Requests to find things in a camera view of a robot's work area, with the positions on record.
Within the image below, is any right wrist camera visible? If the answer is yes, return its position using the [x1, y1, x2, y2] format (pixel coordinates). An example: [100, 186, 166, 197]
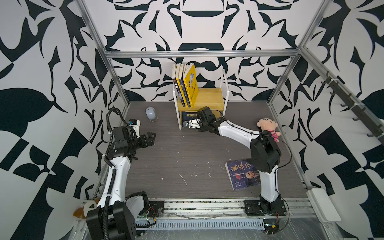
[184, 119, 201, 129]

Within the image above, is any white wooden book shelf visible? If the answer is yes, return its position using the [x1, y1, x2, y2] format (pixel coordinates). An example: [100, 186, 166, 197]
[173, 69, 231, 130]

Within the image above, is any wall hook rail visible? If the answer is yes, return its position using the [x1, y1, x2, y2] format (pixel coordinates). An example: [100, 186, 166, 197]
[321, 71, 384, 145]

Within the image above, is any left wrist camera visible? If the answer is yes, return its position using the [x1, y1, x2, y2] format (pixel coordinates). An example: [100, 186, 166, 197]
[128, 119, 141, 138]

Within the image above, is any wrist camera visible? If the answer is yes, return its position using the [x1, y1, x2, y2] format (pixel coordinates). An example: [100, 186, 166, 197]
[128, 119, 141, 138]
[184, 119, 201, 129]

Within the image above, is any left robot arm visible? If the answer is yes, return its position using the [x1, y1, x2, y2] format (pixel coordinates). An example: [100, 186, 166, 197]
[86, 108, 156, 240]

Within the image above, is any black barcode book on shelf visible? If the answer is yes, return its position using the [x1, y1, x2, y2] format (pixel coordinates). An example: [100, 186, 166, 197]
[172, 64, 185, 107]

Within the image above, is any dark purple portrait book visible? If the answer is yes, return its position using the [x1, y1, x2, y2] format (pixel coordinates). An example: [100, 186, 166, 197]
[180, 64, 191, 108]

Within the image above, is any light blue alarm clock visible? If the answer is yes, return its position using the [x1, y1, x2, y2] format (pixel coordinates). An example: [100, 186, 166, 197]
[145, 107, 158, 122]

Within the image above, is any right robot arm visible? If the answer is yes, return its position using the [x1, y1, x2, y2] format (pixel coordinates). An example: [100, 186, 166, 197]
[131, 107, 287, 216]

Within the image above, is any brown white plush toy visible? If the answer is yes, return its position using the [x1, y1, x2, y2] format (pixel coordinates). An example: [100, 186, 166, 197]
[73, 198, 100, 220]

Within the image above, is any yellow cartoon book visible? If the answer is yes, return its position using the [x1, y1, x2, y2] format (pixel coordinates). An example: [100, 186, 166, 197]
[176, 64, 186, 107]
[183, 63, 198, 108]

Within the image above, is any plush doll pink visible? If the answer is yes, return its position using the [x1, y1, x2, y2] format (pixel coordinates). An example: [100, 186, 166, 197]
[257, 118, 281, 143]

